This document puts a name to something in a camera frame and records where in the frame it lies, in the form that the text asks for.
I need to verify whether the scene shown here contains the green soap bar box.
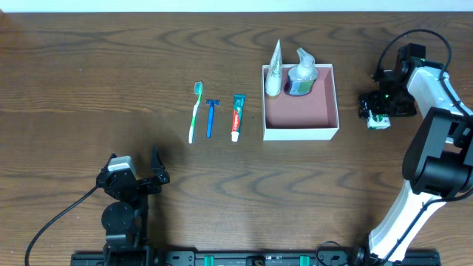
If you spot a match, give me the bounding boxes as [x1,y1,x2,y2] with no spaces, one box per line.
[367,115,391,130]

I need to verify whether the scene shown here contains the clear soap pump bottle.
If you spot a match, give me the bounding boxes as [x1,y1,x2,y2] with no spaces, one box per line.
[284,47,319,97]

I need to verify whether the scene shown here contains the white lotion tube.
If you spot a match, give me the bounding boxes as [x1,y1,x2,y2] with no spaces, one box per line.
[265,41,282,97]

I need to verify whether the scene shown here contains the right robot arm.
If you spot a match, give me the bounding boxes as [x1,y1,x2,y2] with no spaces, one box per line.
[353,44,472,265]

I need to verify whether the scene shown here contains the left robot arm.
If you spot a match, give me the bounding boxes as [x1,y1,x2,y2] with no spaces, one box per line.
[96,147,170,249]

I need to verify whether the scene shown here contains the white box pink interior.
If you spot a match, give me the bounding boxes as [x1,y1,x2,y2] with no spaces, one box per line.
[262,64,340,141]

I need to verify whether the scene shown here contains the blue disposable razor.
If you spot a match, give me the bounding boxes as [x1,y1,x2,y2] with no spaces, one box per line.
[205,99,221,138]

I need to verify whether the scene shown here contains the green white toothbrush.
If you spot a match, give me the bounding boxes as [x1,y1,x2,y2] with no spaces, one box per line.
[188,81,203,144]

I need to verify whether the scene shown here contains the green red toothpaste tube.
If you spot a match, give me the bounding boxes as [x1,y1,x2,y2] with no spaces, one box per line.
[231,94,246,142]

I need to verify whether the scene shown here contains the right black cable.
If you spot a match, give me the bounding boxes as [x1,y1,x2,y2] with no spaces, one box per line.
[372,28,473,265]

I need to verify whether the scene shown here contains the black cable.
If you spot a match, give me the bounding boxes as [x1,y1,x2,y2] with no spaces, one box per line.
[24,184,101,266]
[372,28,473,265]

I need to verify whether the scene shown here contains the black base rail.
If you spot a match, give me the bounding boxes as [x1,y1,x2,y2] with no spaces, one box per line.
[70,248,441,266]

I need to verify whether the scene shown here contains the left black cable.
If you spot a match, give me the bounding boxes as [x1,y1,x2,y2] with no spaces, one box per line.
[24,184,101,266]

